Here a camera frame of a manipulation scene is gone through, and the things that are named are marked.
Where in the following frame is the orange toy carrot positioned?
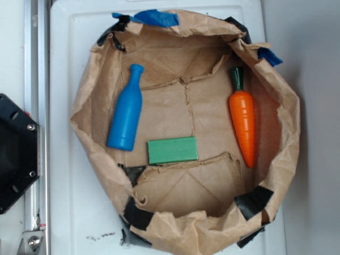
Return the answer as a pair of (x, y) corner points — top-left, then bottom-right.
(229, 66), (255, 168)

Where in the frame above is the green rectangular block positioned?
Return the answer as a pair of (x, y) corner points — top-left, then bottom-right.
(147, 137), (199, 165)

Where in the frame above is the blue toy bottle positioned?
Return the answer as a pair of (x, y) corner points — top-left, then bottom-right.
(106, 64), (144, 151)

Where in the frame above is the brown paper bag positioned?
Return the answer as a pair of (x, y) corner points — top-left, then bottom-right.
(70, 10), (301, 254)

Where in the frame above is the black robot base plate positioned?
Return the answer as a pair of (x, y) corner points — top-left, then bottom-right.
(1, 93), (39, 215)

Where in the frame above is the aluminium frame rail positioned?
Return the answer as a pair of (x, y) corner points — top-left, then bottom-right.
(24, 1), (53, 254)

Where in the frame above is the metal corner bracket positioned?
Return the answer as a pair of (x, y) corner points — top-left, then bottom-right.
(16, 230), (46, 255)

